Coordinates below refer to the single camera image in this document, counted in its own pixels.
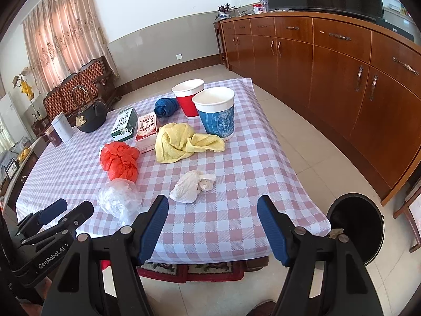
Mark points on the maroon tin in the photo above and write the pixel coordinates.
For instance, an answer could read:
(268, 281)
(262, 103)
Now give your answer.
(52, 140)

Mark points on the clear plastic bag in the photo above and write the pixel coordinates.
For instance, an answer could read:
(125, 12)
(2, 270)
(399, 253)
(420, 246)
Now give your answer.
(118, 199)

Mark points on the red paper cup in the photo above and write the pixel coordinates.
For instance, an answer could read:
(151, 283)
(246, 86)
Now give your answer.
(187, 105)

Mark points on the wooden coat stand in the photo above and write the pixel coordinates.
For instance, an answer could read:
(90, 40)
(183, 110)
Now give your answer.
(31, 105)

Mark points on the crumpled paper scrap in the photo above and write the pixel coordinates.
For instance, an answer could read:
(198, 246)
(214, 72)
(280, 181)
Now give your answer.
(336, 233)

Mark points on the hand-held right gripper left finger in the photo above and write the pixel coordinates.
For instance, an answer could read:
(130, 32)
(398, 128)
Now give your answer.
(154, 230)

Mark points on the blue towel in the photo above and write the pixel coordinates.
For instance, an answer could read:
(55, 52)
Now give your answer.
(166, 107)

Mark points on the yellow garment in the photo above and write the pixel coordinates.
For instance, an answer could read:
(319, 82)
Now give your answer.
(26, 89)

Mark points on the wooden chair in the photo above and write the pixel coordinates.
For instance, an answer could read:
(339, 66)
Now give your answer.
(411, 214)

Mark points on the brown shoe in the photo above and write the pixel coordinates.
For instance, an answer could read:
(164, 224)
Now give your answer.
(261, 308)

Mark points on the wooden sofa bench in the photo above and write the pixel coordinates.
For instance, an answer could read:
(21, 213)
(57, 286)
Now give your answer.
(85, 75)

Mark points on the yellow towel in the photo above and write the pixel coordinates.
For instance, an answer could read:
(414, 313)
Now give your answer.
(174, 141)

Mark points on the red plastic bag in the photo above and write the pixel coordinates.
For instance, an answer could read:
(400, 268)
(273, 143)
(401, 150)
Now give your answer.
(120, 161)

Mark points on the red patterned rug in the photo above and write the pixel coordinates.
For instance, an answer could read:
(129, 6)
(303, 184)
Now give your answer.
(164, 271)

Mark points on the yellow fruits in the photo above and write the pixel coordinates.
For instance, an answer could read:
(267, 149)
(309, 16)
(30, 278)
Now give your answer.
(23, 153)

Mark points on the red and white milk carton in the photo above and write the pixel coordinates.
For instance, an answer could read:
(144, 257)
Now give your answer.
(146, 130)

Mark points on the clear glass jar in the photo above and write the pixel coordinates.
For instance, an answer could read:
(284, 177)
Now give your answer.
(264, 3)

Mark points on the black iron teapot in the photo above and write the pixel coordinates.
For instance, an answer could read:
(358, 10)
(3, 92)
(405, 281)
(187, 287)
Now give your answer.
(90, 118)

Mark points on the potted plant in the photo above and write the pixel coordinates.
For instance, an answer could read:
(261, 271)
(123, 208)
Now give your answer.
(225, 11)

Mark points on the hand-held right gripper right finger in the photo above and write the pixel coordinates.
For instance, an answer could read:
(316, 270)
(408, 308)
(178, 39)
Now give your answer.
(273, 233)

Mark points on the pink checked tablecloth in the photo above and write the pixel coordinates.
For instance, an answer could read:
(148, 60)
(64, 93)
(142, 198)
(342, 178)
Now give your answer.
(230, 171)

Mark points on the white tissue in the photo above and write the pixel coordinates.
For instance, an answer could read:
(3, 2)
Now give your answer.
(187, 186)

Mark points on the pink curtain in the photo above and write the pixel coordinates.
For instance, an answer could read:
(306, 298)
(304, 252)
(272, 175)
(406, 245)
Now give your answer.
(59, 29)

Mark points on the green milk carton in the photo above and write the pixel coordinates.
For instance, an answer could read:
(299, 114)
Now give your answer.
(123, 123)

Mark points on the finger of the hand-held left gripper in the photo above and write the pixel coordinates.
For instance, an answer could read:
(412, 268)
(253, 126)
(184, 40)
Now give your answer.
(52, 210)
(75, 215)

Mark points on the wooden sideboard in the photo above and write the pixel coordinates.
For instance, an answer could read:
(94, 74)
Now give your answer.
(329, 72)

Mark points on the black trash bin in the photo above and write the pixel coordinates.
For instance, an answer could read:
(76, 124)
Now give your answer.
(358, 217)

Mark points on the dark wooden side cabinet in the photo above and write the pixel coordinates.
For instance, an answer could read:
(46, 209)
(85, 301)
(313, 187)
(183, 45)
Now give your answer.
(19, 184)

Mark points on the white appliance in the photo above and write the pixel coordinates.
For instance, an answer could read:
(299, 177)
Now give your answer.
(8, 118)

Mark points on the blue patterned paper cup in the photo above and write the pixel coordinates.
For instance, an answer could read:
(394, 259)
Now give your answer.
(217, 118)

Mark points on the white tin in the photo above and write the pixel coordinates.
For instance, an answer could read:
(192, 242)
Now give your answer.
(62, 128)

